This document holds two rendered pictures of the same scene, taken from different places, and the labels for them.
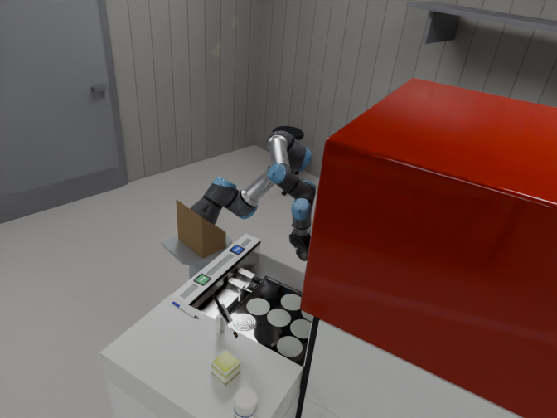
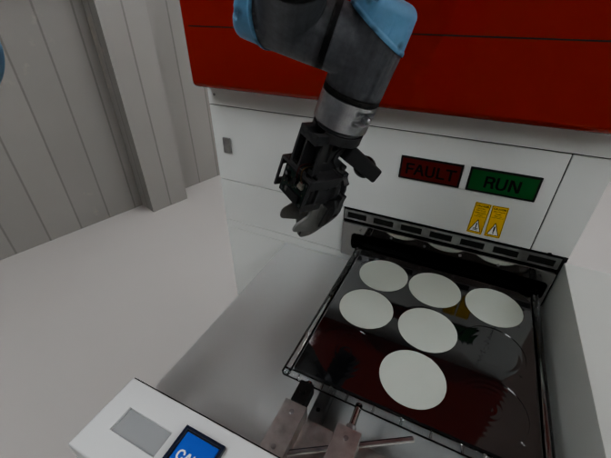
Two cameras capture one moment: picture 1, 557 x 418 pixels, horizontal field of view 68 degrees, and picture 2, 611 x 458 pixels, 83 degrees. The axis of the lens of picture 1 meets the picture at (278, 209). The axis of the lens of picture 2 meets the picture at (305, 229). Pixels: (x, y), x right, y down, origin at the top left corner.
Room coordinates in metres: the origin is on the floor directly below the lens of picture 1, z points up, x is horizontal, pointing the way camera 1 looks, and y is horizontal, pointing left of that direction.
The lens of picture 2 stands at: (1.46, 0.36, 1.38)
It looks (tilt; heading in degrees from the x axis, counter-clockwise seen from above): 34 degrees down; 268
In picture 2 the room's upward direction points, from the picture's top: straight up
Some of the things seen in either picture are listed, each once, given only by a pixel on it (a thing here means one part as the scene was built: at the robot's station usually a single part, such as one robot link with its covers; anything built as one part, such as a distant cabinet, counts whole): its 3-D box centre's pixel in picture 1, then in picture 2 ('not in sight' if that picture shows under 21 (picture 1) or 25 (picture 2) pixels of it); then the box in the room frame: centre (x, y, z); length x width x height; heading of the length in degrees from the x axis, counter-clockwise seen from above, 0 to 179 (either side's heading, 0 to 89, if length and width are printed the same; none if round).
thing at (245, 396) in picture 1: (244, 406); not in sight; (0.75, 0.04, 1.01); 0.07 x 0.07 x 0.10
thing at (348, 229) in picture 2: not in sight; (434, 260); (1.16, -0.24, 0.89); 0.44 x 0.02 x 0.10; 152
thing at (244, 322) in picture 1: (279, 318); (424, 328); (1.24, -0.05, 0.90); 0.34 x 0.34 x 0.01; 62
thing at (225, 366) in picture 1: (225, 367); not in sight; (0.90, 0.13, 1.00); 0.07 x 0.07 x 0.07; 53
